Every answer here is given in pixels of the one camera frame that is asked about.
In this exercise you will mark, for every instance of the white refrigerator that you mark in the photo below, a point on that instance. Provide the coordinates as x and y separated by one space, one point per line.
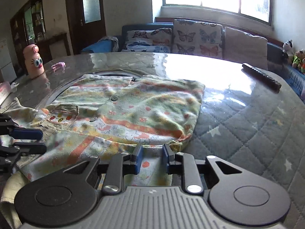
7 69

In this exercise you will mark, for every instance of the dark wooden door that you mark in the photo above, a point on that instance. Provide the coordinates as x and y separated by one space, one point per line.
86 22

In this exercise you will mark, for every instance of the upright butterfly print cushion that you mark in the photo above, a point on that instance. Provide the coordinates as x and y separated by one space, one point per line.
197 38

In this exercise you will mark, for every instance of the pink cartoon water bottle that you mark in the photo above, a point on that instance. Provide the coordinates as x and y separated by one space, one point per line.
33 61

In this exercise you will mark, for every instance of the plain beige cushion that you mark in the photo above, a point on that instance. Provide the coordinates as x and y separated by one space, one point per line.
242 47

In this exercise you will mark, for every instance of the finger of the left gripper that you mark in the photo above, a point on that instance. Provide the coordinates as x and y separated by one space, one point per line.
31 148
24 133

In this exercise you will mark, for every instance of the orange fox plush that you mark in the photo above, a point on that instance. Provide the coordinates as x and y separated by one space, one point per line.
302 66

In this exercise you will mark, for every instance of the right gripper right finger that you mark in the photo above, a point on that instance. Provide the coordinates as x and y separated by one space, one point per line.
184 165

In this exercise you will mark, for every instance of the blue sofa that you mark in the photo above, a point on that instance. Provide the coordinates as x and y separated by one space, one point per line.
276 62

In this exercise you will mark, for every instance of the black remote control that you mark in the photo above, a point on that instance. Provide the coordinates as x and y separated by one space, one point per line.
261 76

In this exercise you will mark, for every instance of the grey cloth on sofa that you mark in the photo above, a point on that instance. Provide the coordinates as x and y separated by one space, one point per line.
114 40

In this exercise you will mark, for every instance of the brown bear plush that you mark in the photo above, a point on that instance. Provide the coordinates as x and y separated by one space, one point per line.
298 59

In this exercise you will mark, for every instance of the left butterfly print cushion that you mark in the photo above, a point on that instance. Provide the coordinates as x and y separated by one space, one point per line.
159 41

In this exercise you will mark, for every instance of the grey quilted star tablecloth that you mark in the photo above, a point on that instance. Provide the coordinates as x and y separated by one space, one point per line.
240 120

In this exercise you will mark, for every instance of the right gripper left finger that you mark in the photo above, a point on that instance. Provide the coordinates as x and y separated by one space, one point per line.
121 164

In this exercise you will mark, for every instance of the dark wooden display cabinet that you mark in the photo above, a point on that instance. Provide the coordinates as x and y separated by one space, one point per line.
28 27

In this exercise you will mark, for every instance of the white tissue pack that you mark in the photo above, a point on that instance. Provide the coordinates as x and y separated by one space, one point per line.
5 89

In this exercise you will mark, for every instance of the colourful patterned child shirt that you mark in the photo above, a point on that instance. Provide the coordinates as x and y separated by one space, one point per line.
102 116

